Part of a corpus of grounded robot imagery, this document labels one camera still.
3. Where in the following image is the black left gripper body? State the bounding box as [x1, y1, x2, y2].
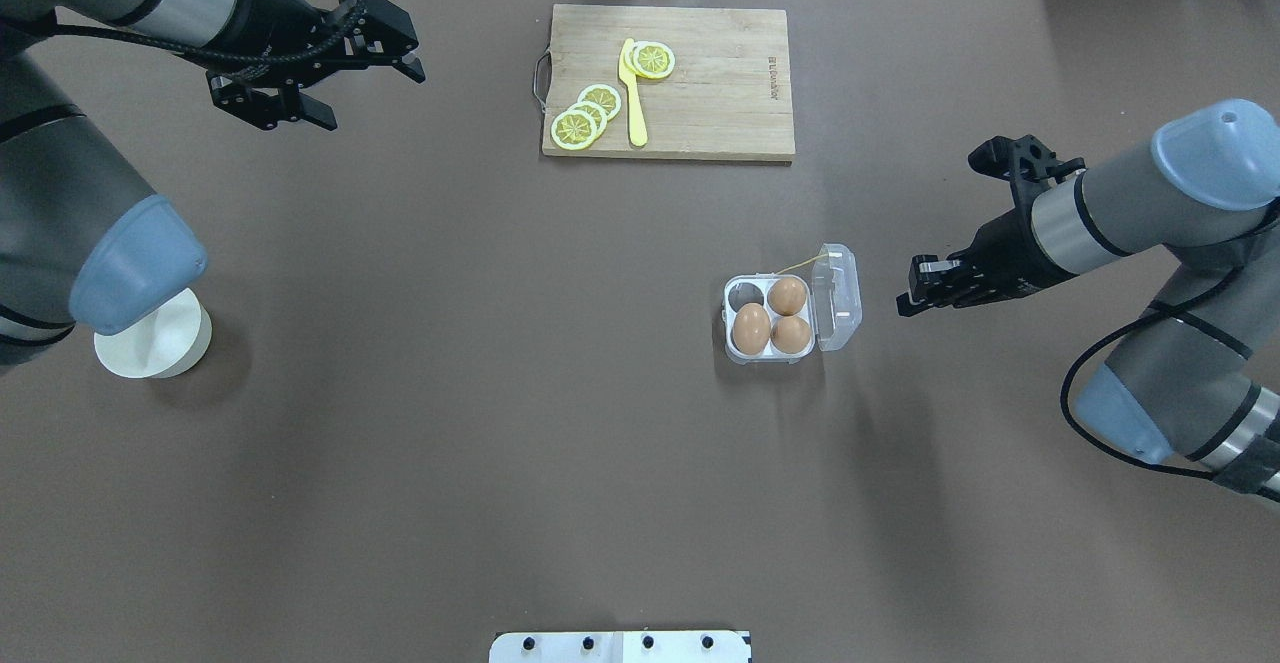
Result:
[205, 0, 419, 113]

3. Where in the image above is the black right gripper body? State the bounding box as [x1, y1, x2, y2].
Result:
[945, 209, 1051, 306]

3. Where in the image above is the brown egg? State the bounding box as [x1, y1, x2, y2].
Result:
[767, 275, 809, 316]
[730, 302, 772, 357]
[771, 315, 813, 356]

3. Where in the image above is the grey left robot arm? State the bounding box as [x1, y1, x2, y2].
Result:
[1, 0, 426, 372]

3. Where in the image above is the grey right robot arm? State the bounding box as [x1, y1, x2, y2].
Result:
[364, 51, 1222, 491]

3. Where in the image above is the clear plastic egg box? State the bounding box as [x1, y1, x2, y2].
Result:
[721, 242, 863, 363]

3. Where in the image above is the lemon slice lower of row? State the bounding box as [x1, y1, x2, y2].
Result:
[549, 108, 600, 151]

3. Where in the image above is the lemon slice middle of row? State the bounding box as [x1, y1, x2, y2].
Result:
[567, 101, 609, 136]

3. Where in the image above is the lemon slice under top slice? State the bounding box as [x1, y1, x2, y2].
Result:
[620, 40, 646, 79]

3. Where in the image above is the yellow plastic knife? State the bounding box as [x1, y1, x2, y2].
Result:
[617, 38, 649, 148]

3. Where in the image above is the lemon slice near knife top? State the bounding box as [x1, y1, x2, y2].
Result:
[628, 40, 676, 81]

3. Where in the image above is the wooden cutting board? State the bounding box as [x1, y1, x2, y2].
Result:
[541, 4, 796, 163]

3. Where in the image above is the white round bowl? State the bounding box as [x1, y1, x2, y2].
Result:
[93, 288, 212, 379]

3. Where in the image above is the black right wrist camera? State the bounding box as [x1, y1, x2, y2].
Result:
[966, 134, 1085, 215]

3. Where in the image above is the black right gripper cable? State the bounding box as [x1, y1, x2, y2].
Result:
[1060, 273, 1251, 480]

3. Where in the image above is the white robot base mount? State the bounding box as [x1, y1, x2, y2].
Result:
[488, 628, 754, 662]

